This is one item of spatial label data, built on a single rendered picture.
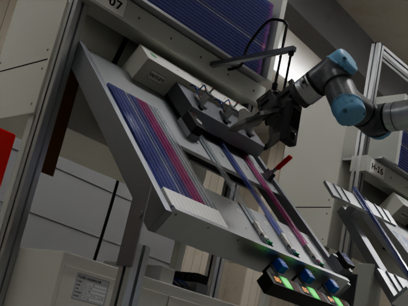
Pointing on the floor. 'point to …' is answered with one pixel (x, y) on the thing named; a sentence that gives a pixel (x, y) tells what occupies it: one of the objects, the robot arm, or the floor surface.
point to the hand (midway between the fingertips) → (246, 142)
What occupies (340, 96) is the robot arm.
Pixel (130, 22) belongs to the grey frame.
